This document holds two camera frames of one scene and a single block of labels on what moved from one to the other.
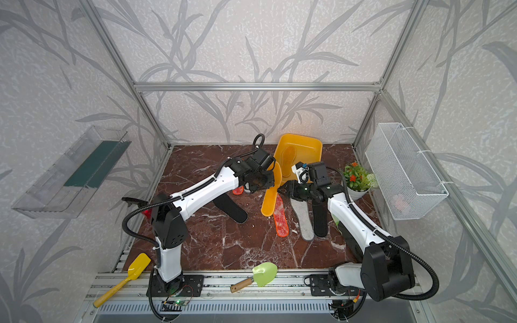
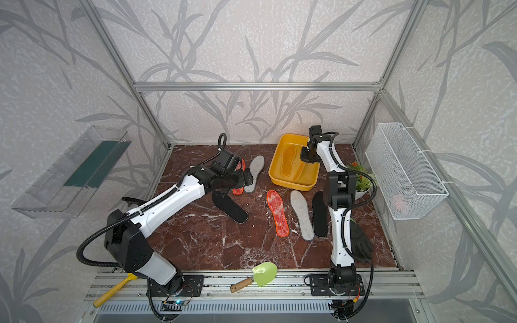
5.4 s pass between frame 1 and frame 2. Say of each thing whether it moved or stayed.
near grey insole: stayed
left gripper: moved
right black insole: stayed
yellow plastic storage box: stayed
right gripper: moved
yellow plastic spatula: stayed
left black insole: stayed
